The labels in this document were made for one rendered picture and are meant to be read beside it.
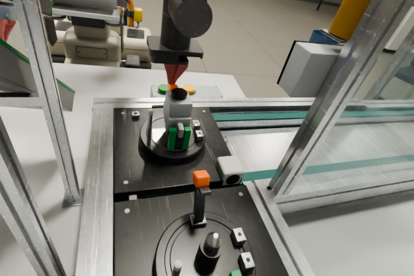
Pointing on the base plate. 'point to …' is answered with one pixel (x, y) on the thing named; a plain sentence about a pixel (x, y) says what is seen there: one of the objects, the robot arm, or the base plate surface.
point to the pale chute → (26, 77)
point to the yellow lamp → (349, 16)
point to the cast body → (177, 109)
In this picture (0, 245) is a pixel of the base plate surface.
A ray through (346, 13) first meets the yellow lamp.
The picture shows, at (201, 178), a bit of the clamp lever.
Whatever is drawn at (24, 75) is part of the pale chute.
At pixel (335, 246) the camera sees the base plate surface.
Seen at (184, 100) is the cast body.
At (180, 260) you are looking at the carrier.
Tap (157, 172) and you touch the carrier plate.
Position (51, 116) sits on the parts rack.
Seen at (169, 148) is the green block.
